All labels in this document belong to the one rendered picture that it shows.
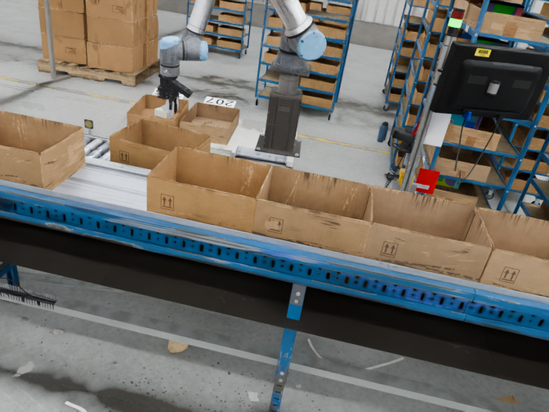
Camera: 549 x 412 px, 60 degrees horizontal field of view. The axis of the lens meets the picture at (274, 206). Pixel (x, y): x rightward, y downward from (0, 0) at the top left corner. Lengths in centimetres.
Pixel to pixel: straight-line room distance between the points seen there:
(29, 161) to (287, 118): 137
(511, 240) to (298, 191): 83
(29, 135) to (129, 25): 405
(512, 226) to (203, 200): 115
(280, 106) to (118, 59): 387
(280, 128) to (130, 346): 139
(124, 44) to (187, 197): 468
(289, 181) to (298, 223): 30
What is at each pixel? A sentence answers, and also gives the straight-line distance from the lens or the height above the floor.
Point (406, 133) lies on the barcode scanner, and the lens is 240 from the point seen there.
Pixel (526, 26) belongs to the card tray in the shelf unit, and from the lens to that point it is 282.
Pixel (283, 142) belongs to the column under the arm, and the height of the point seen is 81.
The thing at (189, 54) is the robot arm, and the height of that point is 130.
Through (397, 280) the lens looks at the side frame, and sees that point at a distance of 162.
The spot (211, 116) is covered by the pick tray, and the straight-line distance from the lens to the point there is 311.
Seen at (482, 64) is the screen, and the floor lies 148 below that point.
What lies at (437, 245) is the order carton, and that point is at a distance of 163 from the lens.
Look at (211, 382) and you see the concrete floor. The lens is 235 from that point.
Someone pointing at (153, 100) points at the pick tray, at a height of 81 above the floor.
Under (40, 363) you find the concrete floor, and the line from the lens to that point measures 250.
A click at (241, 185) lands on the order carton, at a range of 190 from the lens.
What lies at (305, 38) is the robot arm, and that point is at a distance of 237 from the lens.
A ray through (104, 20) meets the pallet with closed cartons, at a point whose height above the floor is 71.
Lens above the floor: 181
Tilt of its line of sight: 29 degrees down
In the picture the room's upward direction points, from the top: 9 degrees clockwise
